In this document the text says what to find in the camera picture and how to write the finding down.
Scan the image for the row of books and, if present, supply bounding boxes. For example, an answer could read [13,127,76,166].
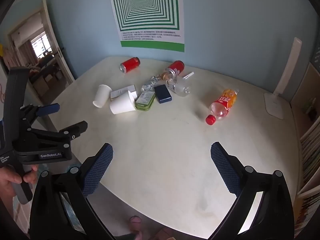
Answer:
[295,117,320,235]

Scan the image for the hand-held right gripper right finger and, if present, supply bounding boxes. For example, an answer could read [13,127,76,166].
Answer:
[207,142,295,240]

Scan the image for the white desk lamp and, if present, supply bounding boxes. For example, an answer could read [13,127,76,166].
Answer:
[264,37,303,120]

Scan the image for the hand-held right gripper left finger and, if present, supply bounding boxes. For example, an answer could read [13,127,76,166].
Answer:
[29,143,116,240]

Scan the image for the crushed clear plastic bottle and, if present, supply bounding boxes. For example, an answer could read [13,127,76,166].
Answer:
[141,76,162,92]

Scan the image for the small glass jar with cork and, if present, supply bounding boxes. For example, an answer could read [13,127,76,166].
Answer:
[160,69,178,81]

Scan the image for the white flat box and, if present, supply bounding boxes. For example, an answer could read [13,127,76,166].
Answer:
[110,84,138,102]

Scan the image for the green tin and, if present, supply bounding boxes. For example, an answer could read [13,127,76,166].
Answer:
[135,91,156,111]

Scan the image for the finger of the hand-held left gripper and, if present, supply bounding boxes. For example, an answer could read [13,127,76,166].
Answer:
[20,103,60,125]
[19,121,88,152]

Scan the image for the white door frame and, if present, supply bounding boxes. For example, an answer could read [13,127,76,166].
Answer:
[6,0,75,98]

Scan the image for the white paper cup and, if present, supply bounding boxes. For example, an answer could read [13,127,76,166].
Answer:
[109,90,137,115]
[92,84,112,108]

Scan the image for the orange soda bottle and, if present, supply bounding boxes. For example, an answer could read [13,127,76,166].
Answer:
[205,88,238,126]

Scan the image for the wooden bookshelf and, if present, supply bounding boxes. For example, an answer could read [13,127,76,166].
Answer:
[291,62,320,238]

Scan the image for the green striped wall poster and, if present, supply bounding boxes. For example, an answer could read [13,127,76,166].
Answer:
[108,0,185,53]

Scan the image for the red drink can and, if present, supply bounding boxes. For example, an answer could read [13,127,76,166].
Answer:
[167,60,185,75]
[120,57,141,73]

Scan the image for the person's left hand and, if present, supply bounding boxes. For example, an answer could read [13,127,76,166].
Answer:
[0,164,38,201]

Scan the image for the dark blue box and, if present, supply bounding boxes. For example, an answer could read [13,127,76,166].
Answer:
[154,84,172,104]

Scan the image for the pink slipper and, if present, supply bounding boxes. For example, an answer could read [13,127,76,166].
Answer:
[129,215,143,240]

